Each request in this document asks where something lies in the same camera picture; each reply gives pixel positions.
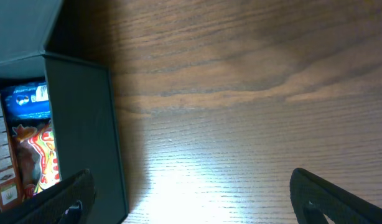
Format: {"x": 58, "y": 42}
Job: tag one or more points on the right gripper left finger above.
{"x": 69, "y": 201}

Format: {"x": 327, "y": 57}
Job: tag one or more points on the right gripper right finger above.
{"x": 316, "y": 200}

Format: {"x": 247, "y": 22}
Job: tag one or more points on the brown chocolate milk carton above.
{"x": 10, "y": 182}

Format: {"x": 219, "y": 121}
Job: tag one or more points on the gummy worms candy bag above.
{"x": 36, "y": 154}

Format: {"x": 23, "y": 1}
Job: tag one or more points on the blue cookie package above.
{"x": 27, "y": 101}

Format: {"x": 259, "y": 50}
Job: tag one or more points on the dark green gift box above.
{"x": 47, "y": 40}

